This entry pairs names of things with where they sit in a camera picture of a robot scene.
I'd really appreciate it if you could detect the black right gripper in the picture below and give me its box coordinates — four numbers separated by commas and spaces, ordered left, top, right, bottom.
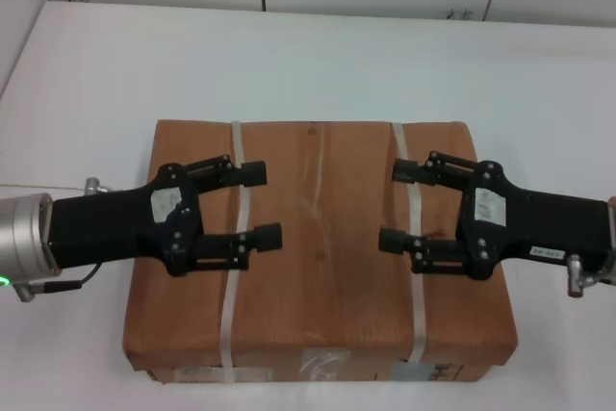
377, 150, 611, 282

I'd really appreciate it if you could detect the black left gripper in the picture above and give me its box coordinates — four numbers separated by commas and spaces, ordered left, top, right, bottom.
47, 154, 269, 279

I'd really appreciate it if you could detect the brown cardboard box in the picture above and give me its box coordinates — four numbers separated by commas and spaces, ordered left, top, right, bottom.
120, 117, 519, 386

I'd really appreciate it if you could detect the white plastic packing strap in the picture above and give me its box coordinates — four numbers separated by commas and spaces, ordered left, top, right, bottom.
389, 120, 430, 366
218, 119, 255, 383

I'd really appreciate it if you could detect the silver plug with thin wire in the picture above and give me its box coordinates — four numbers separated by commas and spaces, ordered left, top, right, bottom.
0, 177, 111, 197

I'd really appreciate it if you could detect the right gripper cable with plugs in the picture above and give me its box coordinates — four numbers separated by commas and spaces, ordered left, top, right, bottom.
564, 253, 616, 299

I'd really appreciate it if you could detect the left gripper cable with plug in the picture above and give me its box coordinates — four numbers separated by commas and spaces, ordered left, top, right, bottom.
17, 262, 101, 304

